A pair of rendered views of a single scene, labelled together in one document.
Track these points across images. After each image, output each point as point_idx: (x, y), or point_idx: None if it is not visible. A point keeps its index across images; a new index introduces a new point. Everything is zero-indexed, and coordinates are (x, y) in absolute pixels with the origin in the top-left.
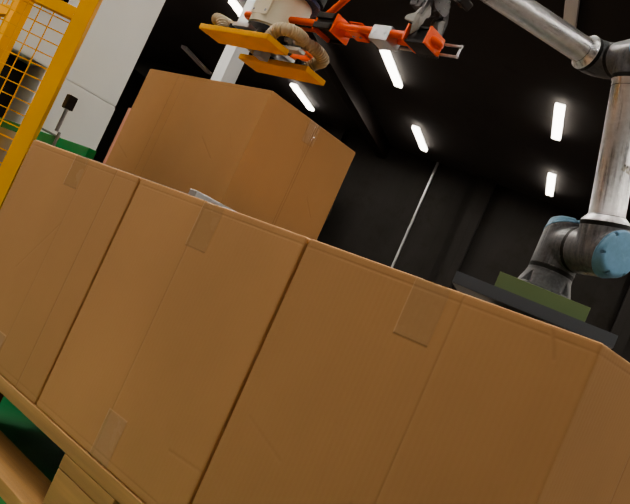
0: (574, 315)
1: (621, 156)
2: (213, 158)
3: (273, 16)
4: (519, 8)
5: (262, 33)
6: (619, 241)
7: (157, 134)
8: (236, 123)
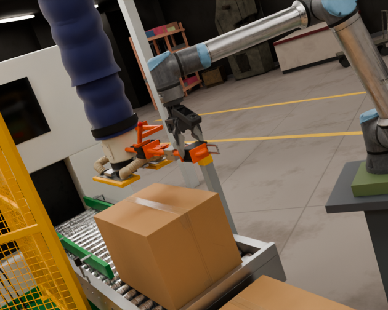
0: None
1: (374, 77)
2: (152, 275)
3: (117, 157)
4: (234, 47)
5: (119, 184)
6: None
7: (122, 257)
8: (146, 255)
